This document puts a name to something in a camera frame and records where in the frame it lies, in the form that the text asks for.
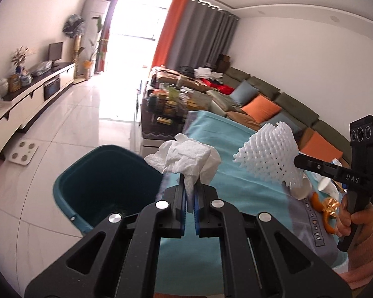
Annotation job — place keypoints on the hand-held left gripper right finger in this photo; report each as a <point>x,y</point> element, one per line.
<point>197,217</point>

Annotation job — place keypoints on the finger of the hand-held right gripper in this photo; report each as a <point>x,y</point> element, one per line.
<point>314,165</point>

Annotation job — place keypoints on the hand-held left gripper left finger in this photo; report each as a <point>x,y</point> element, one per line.
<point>183,211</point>

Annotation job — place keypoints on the gold foil wrapper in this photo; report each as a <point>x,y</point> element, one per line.
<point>331,208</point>

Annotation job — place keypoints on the white foam fruit net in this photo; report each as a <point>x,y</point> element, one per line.
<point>267,152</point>

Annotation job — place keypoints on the white tissue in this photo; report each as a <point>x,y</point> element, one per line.
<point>186,155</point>

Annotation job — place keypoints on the teal plastic bin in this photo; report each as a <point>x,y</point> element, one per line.
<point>80,173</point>

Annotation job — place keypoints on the person's right hand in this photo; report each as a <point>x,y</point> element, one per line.
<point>343,220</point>

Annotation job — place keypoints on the orange cushion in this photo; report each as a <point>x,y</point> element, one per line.
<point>261,108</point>
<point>321,147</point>

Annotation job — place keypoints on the white paper cup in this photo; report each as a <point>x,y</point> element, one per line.
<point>328,189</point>

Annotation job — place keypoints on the orange peel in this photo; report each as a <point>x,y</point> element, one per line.
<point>316,203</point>

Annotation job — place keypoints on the blue-grey cushion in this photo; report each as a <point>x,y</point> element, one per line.
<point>293,124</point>
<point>244,91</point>

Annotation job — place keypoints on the teal blanket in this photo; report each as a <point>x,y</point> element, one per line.
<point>236,167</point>

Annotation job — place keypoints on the green sofa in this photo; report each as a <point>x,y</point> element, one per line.
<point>292,105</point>

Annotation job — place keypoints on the brown cushion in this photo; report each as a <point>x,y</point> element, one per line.
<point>244,119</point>

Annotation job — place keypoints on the dark coffee table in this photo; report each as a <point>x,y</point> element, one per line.
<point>155,130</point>

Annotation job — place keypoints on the group of food jars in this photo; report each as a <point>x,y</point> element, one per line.
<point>166,102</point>

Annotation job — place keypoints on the beige cushion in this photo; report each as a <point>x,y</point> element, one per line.
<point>223,99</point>

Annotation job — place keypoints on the brown box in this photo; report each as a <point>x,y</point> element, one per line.
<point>223,62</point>

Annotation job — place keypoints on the pile of clothes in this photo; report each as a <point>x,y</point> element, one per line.
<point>202,73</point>

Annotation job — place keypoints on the grey curtain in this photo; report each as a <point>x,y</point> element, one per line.
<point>205,34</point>

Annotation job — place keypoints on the white body scale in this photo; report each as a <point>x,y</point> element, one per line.
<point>22,152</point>

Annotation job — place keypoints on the tall potted floor plant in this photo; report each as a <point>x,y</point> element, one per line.
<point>91,56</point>

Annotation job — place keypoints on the orange curtain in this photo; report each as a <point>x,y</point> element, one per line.
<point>167,31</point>

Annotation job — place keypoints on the white TV cabinet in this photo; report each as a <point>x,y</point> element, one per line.
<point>28,99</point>

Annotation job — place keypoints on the clear plastic bag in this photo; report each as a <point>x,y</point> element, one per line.
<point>42,68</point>

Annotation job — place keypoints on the dark patterned curtain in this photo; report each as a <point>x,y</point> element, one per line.
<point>112,21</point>

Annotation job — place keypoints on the black monitor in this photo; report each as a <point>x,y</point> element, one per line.
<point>55,52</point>

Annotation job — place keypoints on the blue white porcelain jar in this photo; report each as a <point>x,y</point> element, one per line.
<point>25,79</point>

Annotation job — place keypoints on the framed picture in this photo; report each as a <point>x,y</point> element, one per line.
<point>15,82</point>

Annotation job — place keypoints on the covered standing fan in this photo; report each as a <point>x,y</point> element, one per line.
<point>73,24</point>

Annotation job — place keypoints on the white ceramic jar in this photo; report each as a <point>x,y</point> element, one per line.
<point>2,87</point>

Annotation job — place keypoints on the blue vase with dried plant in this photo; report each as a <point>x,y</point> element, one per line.
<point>18,60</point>

